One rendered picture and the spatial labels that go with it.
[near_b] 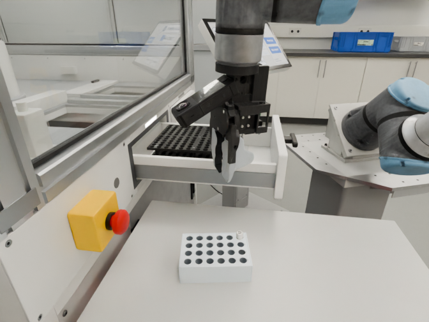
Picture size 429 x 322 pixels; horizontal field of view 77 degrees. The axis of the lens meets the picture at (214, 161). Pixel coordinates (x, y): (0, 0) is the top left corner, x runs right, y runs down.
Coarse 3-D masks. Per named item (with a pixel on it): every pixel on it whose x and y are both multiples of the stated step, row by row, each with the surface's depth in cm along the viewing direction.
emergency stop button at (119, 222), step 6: (120, 210) 43; (114, 216) 42; (120, 216) 42; (126, 216) 44; (114, 222) 42; (120, 222) 42; (126, 222) 44; (114, 228) 42; (120, 228) 42; (126, 228) 44; (120, 234) 43
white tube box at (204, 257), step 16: (192, 240) 51; (208, 240) 51; (224, 240) 51; (240, 240) 51; (192, 256) 47; (208, 256) 47; (224, 256) 47; (240, 256) 47; (192, 272) 46; (208, 272) 46; (224, 272) 46; (240, 272) 46
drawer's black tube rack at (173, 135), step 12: (168, 132) 74; (180, 132) 74; (192, 132) 74; (204, 132) 75; (156, 144) 66; (168, 144) 67; (180, 144) 66; (192, 144) 67; (204, 144) 66; (168, 156) 68; (180, 156) 67; (192, 156) 65; (204, 156) 67
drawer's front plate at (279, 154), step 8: (272, 120) 80; (272, 128) 78; (280, 128) 69; (272, 136) 76; (280, 136) 64; (272, 144) 74; (280, 144) 59; (272, 152) 72; (280, 152) 55; (272, 160) 70; (280, 160) 55; (280, 168) 56; (280, 176) 57; (280, 184) 57; (280, 192) 58
